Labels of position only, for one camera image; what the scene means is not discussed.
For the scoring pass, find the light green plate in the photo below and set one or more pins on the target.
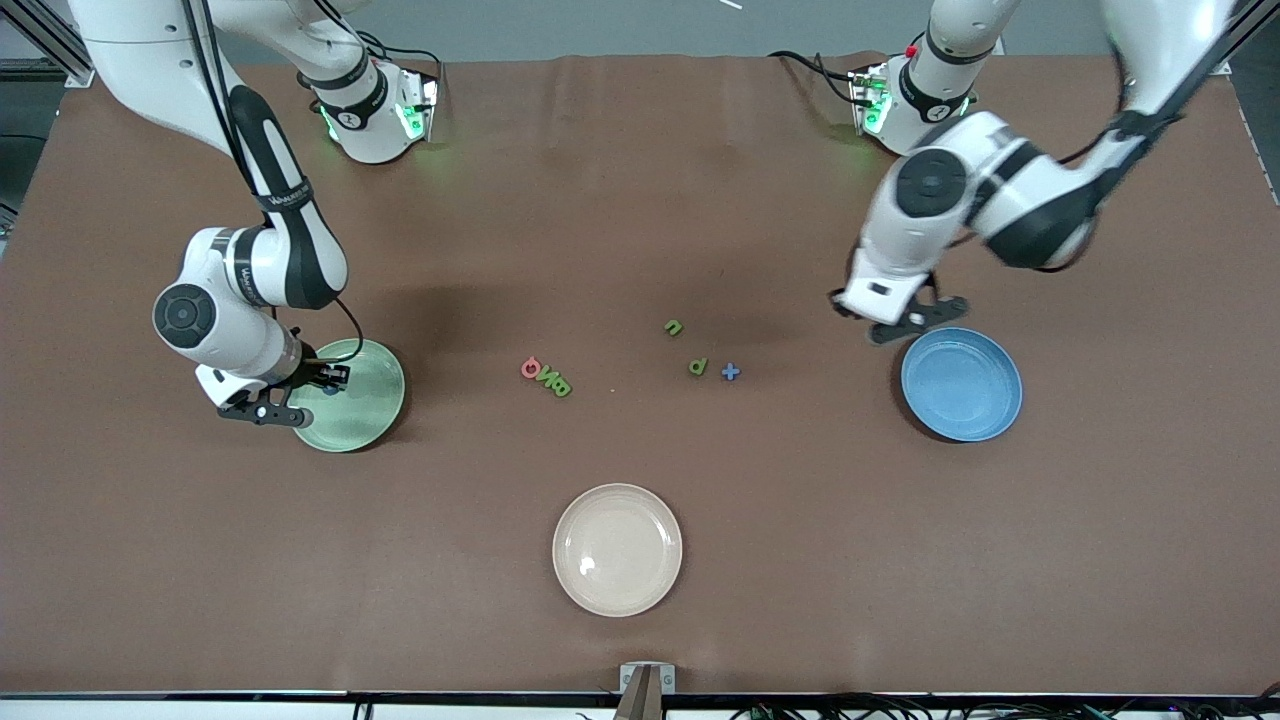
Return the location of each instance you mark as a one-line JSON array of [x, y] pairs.
[[370, 410]]

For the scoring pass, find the brown table cover mat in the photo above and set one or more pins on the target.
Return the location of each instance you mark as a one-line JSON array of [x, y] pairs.
[[640, 200]]

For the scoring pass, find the pink letter Q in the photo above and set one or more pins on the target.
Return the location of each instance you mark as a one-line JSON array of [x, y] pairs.
[[524, 368]]

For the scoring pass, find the aluminium frame profile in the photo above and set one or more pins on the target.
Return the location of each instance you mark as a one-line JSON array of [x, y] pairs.
[[1220, 66], [70, 60]]

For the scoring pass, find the silver base connector block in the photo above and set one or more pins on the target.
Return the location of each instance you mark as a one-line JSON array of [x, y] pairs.
[[420, 105], [868, 100]]

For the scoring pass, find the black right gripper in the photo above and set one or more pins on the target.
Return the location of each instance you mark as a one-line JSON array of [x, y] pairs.
[[313, 373]]

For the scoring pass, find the green capital letter B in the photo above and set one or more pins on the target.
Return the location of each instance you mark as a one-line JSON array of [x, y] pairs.
[[561, 387]]

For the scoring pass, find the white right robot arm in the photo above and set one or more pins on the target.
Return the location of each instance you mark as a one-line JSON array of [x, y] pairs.
[[245, 340]]

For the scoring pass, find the green small letter p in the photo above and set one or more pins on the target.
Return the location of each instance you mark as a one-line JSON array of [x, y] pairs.
[[693, 370]]

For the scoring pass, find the beige plate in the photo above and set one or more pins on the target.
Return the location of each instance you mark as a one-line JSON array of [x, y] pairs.
[[617, 550]]

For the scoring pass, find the blue plate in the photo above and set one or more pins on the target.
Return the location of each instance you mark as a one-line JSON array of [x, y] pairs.
[[960, 390]]

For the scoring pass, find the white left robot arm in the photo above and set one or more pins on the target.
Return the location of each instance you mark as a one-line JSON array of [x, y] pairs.
[[895, 245]]

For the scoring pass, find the metal camera post bracket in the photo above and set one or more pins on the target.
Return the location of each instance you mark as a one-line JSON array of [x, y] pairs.
[[648, 690]]

